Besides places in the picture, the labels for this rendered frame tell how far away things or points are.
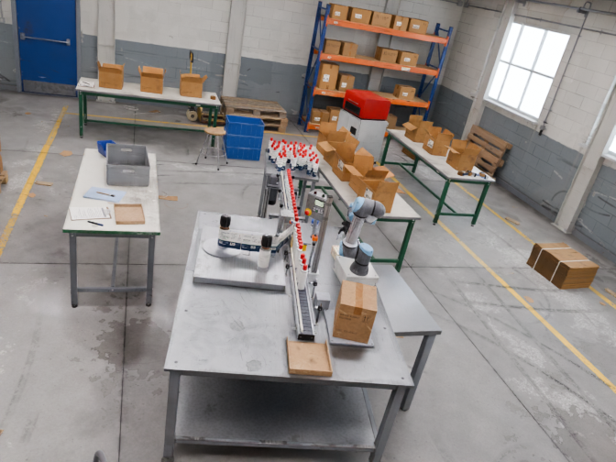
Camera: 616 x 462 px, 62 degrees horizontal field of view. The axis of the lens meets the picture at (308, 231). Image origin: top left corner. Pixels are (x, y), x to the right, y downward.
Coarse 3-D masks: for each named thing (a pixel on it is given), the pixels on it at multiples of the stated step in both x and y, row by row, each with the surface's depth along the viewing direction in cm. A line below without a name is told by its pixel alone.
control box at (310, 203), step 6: (312, 192) 390; (318, 192) 393; (312, 198) 389; (318, 198) 386; (324, 198) 385; (306, 204) 393; (312, 204) 391; (324, 204) 385; (312, 210) 392; (312, 216) 394; (318, 216) 391
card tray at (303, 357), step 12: (288, 348) 318; (300, 348) 326; (312, 348) 328; (324, 348) 330; (288, 360) 313; (300, 360) 316; (312, 360) 318; (324, 360) 320; (300, 372) 305; (312, 372) 306; (324, 372) 307
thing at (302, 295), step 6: (294, 288) 382; (300, 294) 372; (306, 294) 373; (300, 300) 366; (306, 300) 367; (300, 306) 359; (306, 306) 360; (306, 312) 354; (306, 318) 348; (306, 324) 341; (300, 330) 335; (306, 330) 336; (312, 330) 337
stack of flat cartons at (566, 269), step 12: (540, 252) 674; (552, 252) 667; (564, 252) 674; (576, 252) 681; (528, 264) 694; (540, 264) 676; (552, 264) 658; (564, 264) 642; (576, 264) 647; (588, 264) 654; (552, 276) 658; (564, 276) 642; (576, 276) 645; (588, 276) 655; (564, 288) 648; (576, 288) 657
